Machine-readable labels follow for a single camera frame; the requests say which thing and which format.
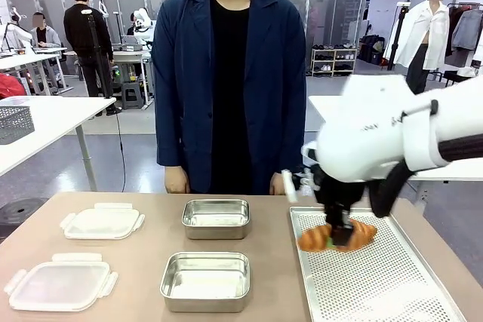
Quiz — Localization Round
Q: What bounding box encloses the person's left hand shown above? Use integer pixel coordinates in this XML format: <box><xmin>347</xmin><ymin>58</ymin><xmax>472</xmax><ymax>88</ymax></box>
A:
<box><xmin>268</xmin><ymin>172</ymin><xmax>288</xmax><ymax>197</ymax></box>

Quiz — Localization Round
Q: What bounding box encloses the man in black with cap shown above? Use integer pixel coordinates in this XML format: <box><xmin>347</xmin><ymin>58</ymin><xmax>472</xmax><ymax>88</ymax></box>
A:
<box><xmin>63</xmin><ymin>0</ymin><xmax>122</xmax><ymax>117</ymax></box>

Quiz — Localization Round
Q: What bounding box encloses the seated person in grey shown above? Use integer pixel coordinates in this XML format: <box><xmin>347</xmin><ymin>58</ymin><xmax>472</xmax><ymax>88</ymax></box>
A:
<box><xmin>29</xmin><ymin>12</ymin><xmax>63</xmax><ymax>50</ymax></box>

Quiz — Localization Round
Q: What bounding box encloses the white background work desk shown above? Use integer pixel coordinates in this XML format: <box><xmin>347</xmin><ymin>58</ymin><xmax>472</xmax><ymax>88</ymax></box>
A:
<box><xmin>0</xmin><ymin>47</ymin><xmax>75</xmax><ymax>97</ymax></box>

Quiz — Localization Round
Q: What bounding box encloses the grey plastic stool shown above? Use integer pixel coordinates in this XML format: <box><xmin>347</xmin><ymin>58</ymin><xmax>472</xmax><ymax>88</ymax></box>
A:
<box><xmin>121</xmin><ymin>81</ymin><xmax>146</xmax><ymax>111</ymax></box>

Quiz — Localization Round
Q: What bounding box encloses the perforated metal baking tray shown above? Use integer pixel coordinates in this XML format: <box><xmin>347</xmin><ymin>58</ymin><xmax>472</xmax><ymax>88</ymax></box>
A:
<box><xmin>288</xmin><ymin>206</ymin><xmax>469</xmax><ymax>322</ymax></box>

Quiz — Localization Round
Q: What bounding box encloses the thin black floor cable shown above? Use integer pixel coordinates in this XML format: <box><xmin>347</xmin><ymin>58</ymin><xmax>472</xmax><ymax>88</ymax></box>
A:
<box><xmin>114</xmin><ymin>110</ymin><xmax>126</xmax><ymax>193</ymax></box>

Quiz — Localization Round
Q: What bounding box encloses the wooden shoe rack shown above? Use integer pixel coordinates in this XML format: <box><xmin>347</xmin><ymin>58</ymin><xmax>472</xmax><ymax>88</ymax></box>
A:
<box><xmin>310</xmin><ymin>47</ymin><xmax>358</xmax><ymax>78</ymax></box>

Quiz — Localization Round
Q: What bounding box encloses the translucent white plastic lid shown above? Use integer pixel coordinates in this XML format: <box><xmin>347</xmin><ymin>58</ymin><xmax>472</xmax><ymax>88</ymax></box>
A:
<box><xmin>3</xmin><ymin>253</ymin><xmax>119</xmax><ymax>312</ymax></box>
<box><xmin>59</xmin><ymin>202</ymin><xmax>146</xmax><ymax>241</ymax></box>

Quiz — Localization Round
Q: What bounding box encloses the grey background workbench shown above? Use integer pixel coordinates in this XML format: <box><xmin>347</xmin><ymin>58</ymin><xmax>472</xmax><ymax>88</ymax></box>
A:
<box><xmin>112</xmin><ymin>44</ymin><xmax>155</xmax><ymax>109</ymax></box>

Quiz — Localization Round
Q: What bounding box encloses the black bag on floor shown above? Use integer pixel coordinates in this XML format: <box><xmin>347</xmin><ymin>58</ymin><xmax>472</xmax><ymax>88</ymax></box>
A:
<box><xmin>359</xmin><ymin>34</ymin><xmax>386</xmax><ymax>66</ymax></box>

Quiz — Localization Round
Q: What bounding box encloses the black braided cable sleeve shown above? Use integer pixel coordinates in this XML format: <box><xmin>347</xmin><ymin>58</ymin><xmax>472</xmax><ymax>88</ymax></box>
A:
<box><xmin>368</xmin><ymin>132</ymin><xmax>483</xmax><ymax>219</ymax></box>

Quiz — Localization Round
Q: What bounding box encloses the black round floor base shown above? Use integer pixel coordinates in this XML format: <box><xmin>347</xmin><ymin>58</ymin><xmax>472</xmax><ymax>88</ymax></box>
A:
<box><xmin>0</xmin><ymin>197</ymin><xmax>51</xmax><ymax>239</ymax></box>

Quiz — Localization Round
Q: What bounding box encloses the person's right forearm navy sleeve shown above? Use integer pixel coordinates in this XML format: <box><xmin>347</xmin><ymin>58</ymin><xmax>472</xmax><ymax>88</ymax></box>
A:
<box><xmin>155</xmin><ymin>106</ymin><xmax>189</xmax><ymax>168</ymax></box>

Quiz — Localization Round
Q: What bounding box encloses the black camera tripod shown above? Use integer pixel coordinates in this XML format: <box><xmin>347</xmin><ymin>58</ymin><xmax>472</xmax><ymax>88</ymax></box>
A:
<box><xmin>85</xmin><ymin>12</ymin><xmax>115</xmax><ymax>100</ymax></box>

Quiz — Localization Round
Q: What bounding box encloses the stainless steel rectangular container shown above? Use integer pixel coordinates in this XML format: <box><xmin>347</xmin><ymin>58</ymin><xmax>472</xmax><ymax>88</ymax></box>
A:
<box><xmin>159</xmin><ymin>250</ymin><xmax>252</xmax><ymax>314</ymax></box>
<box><xmin>181</xmin><ymin>198</ymin><xmax>251</xmax><ymax>241</ymax></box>

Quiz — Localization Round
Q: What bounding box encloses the person in navy jacket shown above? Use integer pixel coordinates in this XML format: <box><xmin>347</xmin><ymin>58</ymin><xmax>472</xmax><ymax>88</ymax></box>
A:
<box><xmin>150</xmin><ymin>0</ymin><xmax>307</xmax><ymax>197</ymax></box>

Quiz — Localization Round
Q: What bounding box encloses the person's left forearm navy sleeve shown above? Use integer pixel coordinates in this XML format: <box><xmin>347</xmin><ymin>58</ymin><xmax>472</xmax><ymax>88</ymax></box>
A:
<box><xmin>272</xmin><ymin>106</ymin><xmax>307</xmax><ymax>176</ymax></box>

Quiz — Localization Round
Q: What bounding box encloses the black stand with white top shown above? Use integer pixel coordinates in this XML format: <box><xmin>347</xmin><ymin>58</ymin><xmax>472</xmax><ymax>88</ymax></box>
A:
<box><xmin>387</xmin><ymin>2</ymin><xmax>411</xmax><ymax>71</ymax></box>

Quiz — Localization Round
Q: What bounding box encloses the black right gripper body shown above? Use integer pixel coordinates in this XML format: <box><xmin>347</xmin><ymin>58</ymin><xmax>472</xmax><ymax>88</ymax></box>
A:
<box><xmin>311</xmin><ymin>164</ymin><xmax>368</xmax><ymax>216</ymax></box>

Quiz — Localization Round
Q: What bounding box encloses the white background humanoid robot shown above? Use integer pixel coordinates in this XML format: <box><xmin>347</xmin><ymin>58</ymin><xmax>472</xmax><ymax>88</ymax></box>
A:
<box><xmin>128</xmin><ymin>8</ymin><xmax>156</xmax><ymax>47</ymax></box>

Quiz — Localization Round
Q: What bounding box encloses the grey mesh plastic basket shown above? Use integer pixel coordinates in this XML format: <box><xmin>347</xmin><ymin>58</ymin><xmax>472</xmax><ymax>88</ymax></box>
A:
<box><xmin>0</xmin><ymin>104</ymin><xmax>36</xmax><ymax>146</ymax></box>

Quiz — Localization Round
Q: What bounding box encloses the white table with grey basket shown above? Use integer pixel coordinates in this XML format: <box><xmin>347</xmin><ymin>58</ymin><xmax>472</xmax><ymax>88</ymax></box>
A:
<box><xmin>0</xmin><ymin>94</ymin><xmax>117</xmax><ymax>193</ymax></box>

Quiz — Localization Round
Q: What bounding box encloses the person's right hand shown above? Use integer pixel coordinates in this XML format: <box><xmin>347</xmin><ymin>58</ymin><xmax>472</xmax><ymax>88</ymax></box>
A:
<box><xmin>164</xmin><ymin>165</ymin><xmax>191</xmax><ymax>195</ymax></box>

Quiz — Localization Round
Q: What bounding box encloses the red fabric bag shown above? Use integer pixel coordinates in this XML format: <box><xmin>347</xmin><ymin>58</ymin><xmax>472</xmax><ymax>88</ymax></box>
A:
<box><xmin>0</xmin><ymin>72</ymin><xmax>28</xmax><ymax>100</ymax></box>

